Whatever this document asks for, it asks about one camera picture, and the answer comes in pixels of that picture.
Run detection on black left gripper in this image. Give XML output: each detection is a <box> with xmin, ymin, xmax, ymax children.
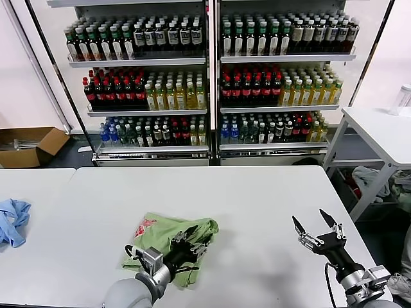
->
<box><xmin>162</xmin><ymin>224</ymin><xmax>213</xmax><ymax>274</ymax></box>

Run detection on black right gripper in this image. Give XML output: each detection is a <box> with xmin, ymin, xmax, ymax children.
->
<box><xmin>291</xmin><ymin>209</ymin><xmax>366</xmax><ymax>280</ymax></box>

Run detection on light green polo shirt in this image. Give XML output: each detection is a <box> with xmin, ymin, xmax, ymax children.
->
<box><xmin>120</xmin><ymin>210</ymin><xmax>220</xmax><ymax>288</ymax></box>

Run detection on red cloth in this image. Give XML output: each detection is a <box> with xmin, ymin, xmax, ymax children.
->
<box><xmin>342</xmin><ymin>169</ymin><xmax>363</xmax><ymax>200</ymax></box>

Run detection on grey storage bin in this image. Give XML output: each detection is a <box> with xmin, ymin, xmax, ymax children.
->
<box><xmin>330</xmin><ymin>166</ymin><xmax>405</xmax><ymax>224</ymax></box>

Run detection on white grey crumpled garment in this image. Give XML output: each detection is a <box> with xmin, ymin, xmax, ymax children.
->
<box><xmin>352</xmin><ymin>166</ymin><xmax>391</xmax><ymax>198</ymax></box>

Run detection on pale green crumpled garment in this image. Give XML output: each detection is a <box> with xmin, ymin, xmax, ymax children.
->
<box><xmin>389</xmin><ymin>171</ymin><xmax>411</xmax><ymax>212</ymax></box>

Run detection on white sneaker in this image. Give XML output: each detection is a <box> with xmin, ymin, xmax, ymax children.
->
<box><xmin>387</xmin><ymin>271</ymin><xmax>411</xmax><ymax>295</ymax></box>

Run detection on white side table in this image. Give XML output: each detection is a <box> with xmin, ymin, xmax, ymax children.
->
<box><xmin>322</xmin><ymin>107</ymin><xmax>411</xmax><ymax>224</ymax></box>

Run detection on yellow drink bottle green cap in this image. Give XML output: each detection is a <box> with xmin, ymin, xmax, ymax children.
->
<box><xmin>175</xmin><ymin>82</ymin><xmax>187</xmax><ymax>110</ymax></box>
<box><xmin>312</xmin><ymin>78</ymin><xmax>324</xmax><ymax>107</ymax></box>
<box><xmin>166</xmin><ymin>82</ymin><xmax>177</xmax><ymax>111</ymax></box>
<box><xmin>292</xmin><ymin>79</ymin><xmax>304</xmax><ymax>107</ymax></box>
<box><xmin>186</xmin><ymin>81</ymin><xmax>197</xmax><ymax>110</ymax></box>
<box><xmin>281</xmin><ymin>79</ymin><xmax>293</xmax><ymax>107</ymax></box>
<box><xmin>302</xmin><ymin>79</ymin><xmax>313</xmax><ymax>107</ymax></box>
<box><xmin>333</xmin><ymin>78</ymin><xmax>344</xmax><ymax>105</ymax></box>
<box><xmin>322</xmin><ymin>78</ymin><xmax>334</xmax><ymax>106</ymax></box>
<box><xmin>144</xmin><ymin>82</ymin><xmax>157</xmax><ymax>111</ymax></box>
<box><xmin>195</xmin><ymin>81</ymin><xmax>207</xmax><ymax>110</ymax></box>
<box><xmin>155</xmin><ymin>82</ymin><xmax>167</xmax><ymax>111</ymax></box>

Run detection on translucent plastic jar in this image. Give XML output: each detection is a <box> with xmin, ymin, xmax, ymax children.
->
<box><xmin>389</xmin><ymin>85</ymin><xmax>411</xmax><ymax>116</ymax></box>

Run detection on white drink display shelf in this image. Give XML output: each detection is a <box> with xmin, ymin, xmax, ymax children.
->
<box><xmin>214</xmin><ymin>0</ymin><xmax>361</xmax><ymax>166</ymax></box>
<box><xmin>47</xmin><ymin>0</ymin><xmax>213</xmax><ymax>167</ymax></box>

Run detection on open cardboard box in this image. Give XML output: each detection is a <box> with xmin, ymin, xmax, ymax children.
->
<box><xmin>0</xmin><ymin>126</ymin><xmax>71</xmax><ymax>168</ymax></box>

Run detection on crumpled light blue garment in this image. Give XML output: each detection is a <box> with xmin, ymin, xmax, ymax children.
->
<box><xmin>0</xmin><ymin>198</ymin><xmax>32</xmax><ymax>247</ymax></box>

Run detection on dark tea bottle green cap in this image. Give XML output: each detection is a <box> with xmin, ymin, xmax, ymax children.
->
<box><xmin>222</xmin><ymin>21</ymin><xmax>234</xmax><ymax>56</ymax></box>
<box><xmin>233</xmin><ymin>21</ymin><xmax>245</xmax><ymax>56</ymax></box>
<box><xmin>89</xmin><ymin>27</ymin><xmax>101</xmax><ymax>61</ymax></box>
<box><xmin>245</xmin><ymin>21</ymin><xmax>258</xmax><ymax>56</ymax></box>
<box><xmin>111</xmin><ymin>25</ymin><xmax>124</xmax><ymax>60</ymax></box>
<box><xmin>123</xmin><ymin>25</ymin><xmax>136</xmax><ymax>60</ymax></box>
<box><xmin>78</xmin><ymin>28</ymin><xmax>90</xmax><ymax>61</ymax></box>
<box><xmin>268</xmin><ymin>21</ymin><xmax>281</xmax><ymax>56</ymax></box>
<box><xmin>66</xmin><ymin>28</ymin><xmax>79</xmax><ymax>61</ymax></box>
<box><xmin>257</xmin><ymin>21</ymin><xmax>270</xmax><ymax>56</ymax></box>
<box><xmin>280</xmin><ymin>21</ymin><xmax>293</xmax><ymax>56</ymax></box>
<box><xmin>99</xmin><ymin>26</ymin><xmax>112</xmax><ymax>61</ymax></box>

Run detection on dark bottle beige label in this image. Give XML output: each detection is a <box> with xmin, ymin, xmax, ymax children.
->
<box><xmin>292</xmin><ymin>20</ymin><xmax>305</xmax><ymax>54</ymax></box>
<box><xmin>304</xmin><ymin>20</ymin><xmax>317</xmax><ymax>54</ymax></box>

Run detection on dark bottle blue white label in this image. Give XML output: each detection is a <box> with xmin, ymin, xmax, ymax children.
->
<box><xmin>167</xmin><ymin>22</ymin><xmax>180</xmax><ymax>55</ymax></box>
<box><xmin>155</xmin><ymin>22</ymin><xmax>168</xmax><ymax>55</ymax></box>
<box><xmin>134</xmin><ymin>23</ymin><xmax>146</xmax><ymax>55</ymax></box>
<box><xmin>348</xmin><ymin>19</ymin><xmax>361</xmax><ymax>53</ymax></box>
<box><xmin>191</xmin><ymin>22</ymin><xmax>203</xmax><ymax>55</ymax></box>
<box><xmin>326</xmin><ymin>19</ymin><xmax>338</xmax><ymax>54</ymax></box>
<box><xmin>179</xmin><ymin>22</ymin><xmax>192</xmax><ymax>55</ymax></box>
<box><xmin>144</xmin><ymin>23</ymin><xmax>157</xmax><ymax>55</ymax></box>
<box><xmin>315</xmin><ymin>19</ymin><xmax>328</xmax><ymax>54</ymax></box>
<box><xmin>337</xmin><ymin>19</ymin><xmax>349</xmax><ymax>53</ymax></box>

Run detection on silver metal bars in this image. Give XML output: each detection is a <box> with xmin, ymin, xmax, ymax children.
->
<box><xmin>0</xmin><ymin>138</ymin><xmax>33</xmax><ymax>151</ymax></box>

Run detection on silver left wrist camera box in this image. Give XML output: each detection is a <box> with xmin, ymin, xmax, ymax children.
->
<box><xmin>138</xmin><ymin>246</ymin><xmax>164</xmax><ymax>274</ymax></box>

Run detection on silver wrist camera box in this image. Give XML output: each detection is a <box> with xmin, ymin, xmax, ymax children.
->
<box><xmin>138</xmin><ymin>246</ymin><xmax>164</xmax><ymax>274</ymax></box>
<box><xmin>367</xmin><ymin>264</ymin><xmax>392</xmax><ymax>291</ymax></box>

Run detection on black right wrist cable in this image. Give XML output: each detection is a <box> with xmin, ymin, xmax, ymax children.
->
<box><xmin>323</xmin><ymin>262</ymin><xmax>338</xmax><ymax>308</ymax></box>

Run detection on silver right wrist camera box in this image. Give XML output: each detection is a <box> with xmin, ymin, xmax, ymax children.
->
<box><xmin>367</xmin><ymin>264</ymin><xmax>392</xmax><ymax>291</ymax></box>

